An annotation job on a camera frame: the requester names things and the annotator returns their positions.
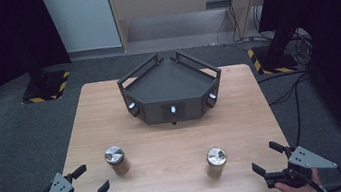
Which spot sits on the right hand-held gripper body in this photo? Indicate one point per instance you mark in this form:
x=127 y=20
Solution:
x=307 y=159

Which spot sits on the dark brown spice jar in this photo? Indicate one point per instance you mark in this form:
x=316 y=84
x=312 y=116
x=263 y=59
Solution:
x=116 y=154

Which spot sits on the light tan spice jar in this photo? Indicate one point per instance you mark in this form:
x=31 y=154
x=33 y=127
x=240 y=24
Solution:
x=216 y=157

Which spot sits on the black corner rack with knobs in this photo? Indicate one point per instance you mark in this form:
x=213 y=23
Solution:
x=170 y=82

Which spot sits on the black stand with striped base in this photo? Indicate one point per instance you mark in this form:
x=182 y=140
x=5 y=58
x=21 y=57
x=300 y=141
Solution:
x=279 y=57
x=44 y=85

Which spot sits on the dark slot plate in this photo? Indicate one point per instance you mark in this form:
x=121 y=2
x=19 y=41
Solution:
x=217 y=3

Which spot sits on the white panel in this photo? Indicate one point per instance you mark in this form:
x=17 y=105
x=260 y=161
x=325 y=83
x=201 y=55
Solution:
x=83 y=17

